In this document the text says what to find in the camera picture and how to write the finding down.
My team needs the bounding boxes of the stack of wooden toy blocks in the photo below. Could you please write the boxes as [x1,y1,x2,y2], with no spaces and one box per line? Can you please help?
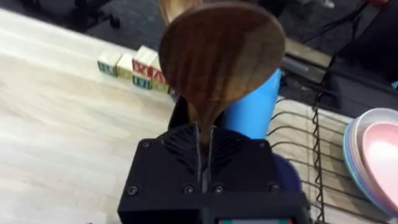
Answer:
[96,44,171,95]

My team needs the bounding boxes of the black office chair base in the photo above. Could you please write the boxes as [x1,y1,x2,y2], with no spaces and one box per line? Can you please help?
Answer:
[18,0,121,31]

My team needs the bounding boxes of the black wire dish rack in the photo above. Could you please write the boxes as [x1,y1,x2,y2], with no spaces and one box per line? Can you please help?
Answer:
[266,92,398,224]

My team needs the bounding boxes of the light wooden spoon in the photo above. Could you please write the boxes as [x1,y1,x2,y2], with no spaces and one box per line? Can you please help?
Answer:
[157,0,203,26]

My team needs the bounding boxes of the light blue cup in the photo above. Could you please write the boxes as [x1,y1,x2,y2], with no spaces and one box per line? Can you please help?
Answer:
[220,68,283,140]

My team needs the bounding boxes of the pink plate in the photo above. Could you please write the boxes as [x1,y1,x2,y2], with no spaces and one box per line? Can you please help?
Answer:
[361,121,398,213]

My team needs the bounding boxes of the dark blue cup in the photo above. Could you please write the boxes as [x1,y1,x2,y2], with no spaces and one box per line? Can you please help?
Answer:
[272,153,303,194]

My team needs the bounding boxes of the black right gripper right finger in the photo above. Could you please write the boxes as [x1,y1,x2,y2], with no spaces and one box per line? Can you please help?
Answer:
[205,125,280,197]

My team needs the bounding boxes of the blue plate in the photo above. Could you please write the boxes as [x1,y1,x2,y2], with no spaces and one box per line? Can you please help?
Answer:
[341,117,398,219]

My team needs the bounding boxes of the dark wooden spoon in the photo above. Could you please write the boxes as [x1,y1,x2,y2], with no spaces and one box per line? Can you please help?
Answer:
[158,1,287,151]

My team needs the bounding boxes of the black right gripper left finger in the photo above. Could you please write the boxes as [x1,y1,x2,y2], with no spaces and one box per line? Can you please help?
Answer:
[119,122,205,206]

